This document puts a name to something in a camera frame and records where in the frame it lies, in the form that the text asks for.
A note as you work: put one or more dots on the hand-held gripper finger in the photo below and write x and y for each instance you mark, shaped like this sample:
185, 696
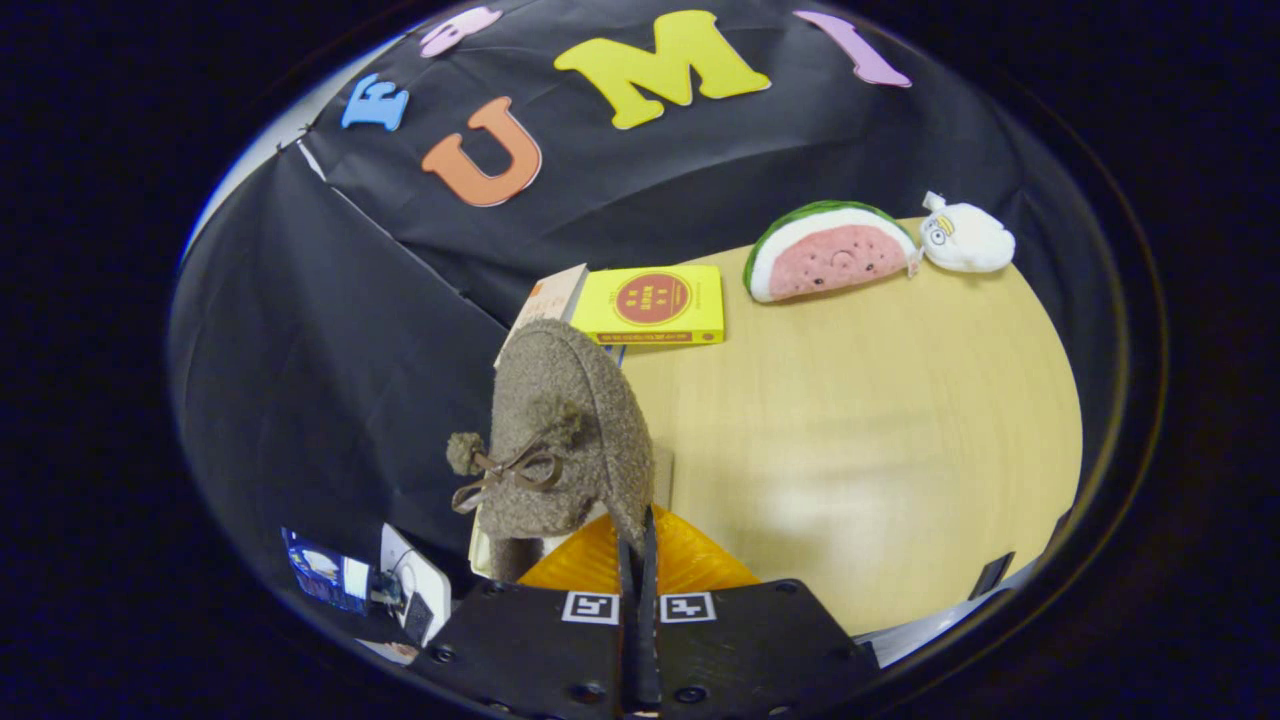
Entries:
628, 640
650, 640

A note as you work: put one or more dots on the cream fabric storage box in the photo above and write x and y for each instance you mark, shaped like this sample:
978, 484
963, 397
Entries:
663, 480

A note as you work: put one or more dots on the brown felt shoe with bow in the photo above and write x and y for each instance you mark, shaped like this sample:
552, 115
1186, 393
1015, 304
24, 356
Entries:
570, 380

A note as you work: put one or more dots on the white flat device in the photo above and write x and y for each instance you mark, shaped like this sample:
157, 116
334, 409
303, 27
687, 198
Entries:
420, 575

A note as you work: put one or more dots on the blue book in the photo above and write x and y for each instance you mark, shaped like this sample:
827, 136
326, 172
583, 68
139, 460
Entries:
613, 352

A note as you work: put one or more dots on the blue printed card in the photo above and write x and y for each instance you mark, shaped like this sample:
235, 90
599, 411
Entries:
320, 575

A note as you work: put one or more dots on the yellow book with red label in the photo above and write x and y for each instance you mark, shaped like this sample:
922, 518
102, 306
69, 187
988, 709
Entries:
650, 300

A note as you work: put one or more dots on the beige paperback book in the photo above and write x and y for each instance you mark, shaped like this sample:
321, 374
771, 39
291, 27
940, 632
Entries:
555, 295

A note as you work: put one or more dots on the watermelon slice plush toy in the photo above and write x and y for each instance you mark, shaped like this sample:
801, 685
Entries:
830, 260

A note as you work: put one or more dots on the white plush toy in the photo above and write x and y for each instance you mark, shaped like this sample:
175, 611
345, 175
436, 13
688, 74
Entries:
970, 240

